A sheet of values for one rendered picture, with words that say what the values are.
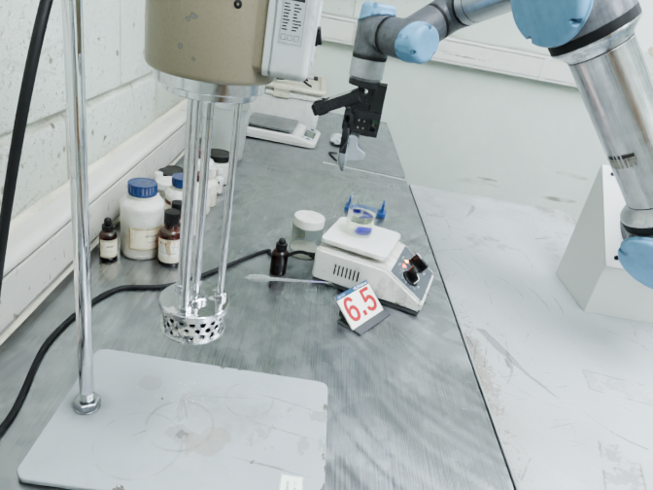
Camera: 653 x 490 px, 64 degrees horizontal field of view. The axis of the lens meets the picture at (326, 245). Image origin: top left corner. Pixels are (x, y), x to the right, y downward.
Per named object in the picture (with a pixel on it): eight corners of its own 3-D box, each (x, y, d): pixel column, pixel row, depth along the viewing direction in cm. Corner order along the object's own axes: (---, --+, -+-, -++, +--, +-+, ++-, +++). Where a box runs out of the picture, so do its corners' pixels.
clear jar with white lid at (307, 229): (325, 255, 103) (331, 218, 100) (306, 263, 98) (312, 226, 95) (300, 243, 106) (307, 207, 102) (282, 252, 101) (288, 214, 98)
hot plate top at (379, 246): (401, 237, 97) (402, 232, 97) (386, 262, 87) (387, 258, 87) (341, 219, 100) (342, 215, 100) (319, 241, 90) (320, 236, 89)
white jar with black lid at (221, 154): (214, 187, 125) (217, 158, 122) (196, 178, 128) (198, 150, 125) (235, 183, 130) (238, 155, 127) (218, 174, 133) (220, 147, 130)
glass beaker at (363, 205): (360, 243, 91) (368, 200, 87) (336, 231, 94) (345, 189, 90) (380, 236, 95) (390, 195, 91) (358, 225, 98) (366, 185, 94)
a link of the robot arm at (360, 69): (350, 56, 109) (354, 53, 117) (346, 79, 111) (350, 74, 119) (385, 63, 109) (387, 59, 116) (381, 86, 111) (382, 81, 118)
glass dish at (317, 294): (320, 286, 92) (322, 275, 91) (340, 301, 89) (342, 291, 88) (295, 293, 89) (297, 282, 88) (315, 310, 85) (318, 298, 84)
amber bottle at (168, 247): (160, 255, 92) (162, 204, 88) (183, 258, 93) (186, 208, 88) (155, 265, 89) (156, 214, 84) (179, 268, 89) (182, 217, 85)
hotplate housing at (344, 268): (430, 285, 99) (442, 248, 96) (418, 318, 88) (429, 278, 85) (323, 250, 105) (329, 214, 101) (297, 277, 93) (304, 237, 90)
